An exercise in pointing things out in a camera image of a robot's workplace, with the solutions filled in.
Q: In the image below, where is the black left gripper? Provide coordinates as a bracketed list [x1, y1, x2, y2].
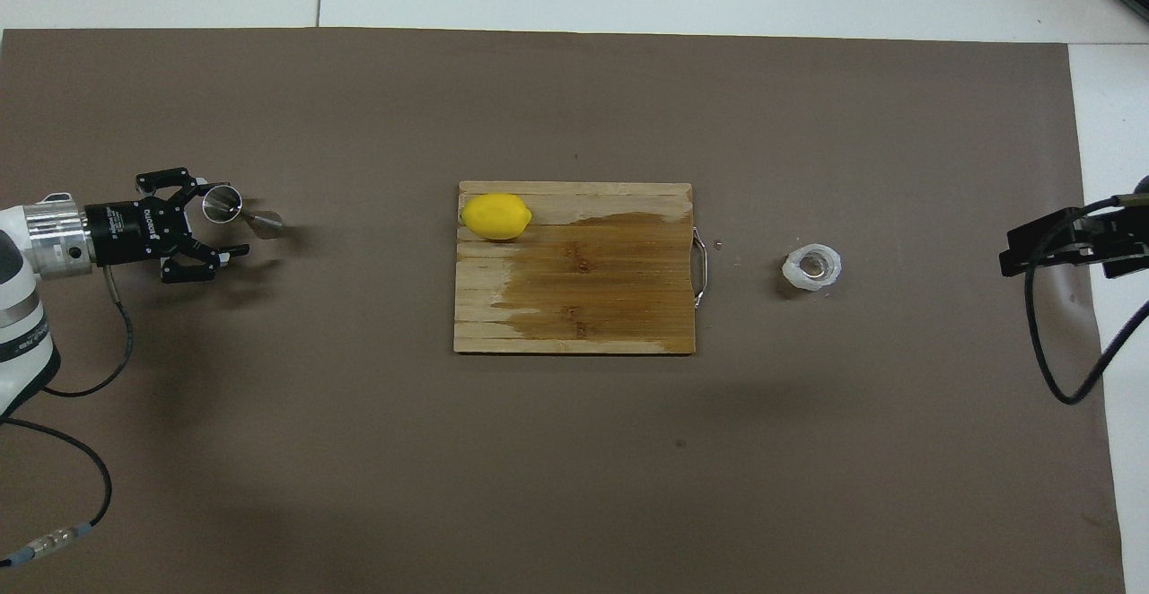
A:
[85, 166, 250, 286]

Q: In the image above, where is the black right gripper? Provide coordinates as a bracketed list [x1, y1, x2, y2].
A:
[999, 175, 1149, 279]

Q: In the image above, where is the steel double jigger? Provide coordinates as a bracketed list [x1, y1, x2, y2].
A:
[202, 185, 285, 240]

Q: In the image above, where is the small clear frosted cup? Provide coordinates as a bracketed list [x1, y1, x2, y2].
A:
[781, 242, 843, 293]

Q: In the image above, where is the brown paper table mat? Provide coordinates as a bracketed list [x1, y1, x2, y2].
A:
[0, 27, 1127, 594]

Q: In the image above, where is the yellow lemon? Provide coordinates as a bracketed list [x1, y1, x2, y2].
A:
[460, 193, 533, 242]

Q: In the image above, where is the wooden cutting board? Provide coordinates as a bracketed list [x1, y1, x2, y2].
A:
[453, 181, 710, 355]

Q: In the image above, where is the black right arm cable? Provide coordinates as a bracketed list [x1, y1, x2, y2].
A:
[1025, 195, 1149, 406]

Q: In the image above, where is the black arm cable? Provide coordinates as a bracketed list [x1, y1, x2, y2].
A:
[0, 266, 136, 570]
[1025, 195, 1149, 406]

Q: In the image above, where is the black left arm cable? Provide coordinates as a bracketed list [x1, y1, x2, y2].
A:
[0, 266, 136, 570]

